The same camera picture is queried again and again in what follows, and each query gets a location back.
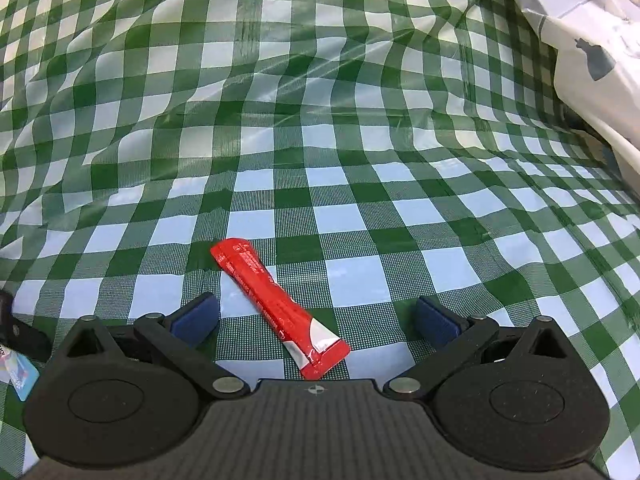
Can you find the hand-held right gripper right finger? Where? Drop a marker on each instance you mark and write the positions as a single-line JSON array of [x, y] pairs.
[[435, 320]]

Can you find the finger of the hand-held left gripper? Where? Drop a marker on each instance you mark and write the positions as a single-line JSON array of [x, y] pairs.
[[22, 337]]

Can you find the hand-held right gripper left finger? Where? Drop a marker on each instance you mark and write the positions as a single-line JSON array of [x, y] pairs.
[[196, 316]]

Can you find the light blue snack packet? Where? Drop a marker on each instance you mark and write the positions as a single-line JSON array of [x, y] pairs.
[[22, 379]]

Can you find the red slim stick packet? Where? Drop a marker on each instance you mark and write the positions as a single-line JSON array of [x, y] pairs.
[[270, 300]]

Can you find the green checked cloth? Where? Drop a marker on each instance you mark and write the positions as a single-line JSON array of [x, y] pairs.
[[300, 135]]

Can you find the white printed cloth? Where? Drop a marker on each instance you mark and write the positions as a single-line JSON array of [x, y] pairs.
[[590, 45]]

